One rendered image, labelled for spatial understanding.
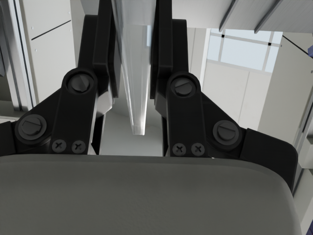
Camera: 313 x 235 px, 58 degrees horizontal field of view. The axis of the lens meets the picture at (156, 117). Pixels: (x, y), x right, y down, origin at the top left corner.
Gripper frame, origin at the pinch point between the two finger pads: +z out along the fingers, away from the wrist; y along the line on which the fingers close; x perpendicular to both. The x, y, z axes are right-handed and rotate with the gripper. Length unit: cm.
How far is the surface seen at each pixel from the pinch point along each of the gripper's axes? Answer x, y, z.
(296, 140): -55, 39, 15
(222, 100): -338, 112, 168
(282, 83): -70, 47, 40
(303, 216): -61, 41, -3
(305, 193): -59, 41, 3
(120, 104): -446, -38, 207
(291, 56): -62, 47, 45
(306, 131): -50, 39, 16
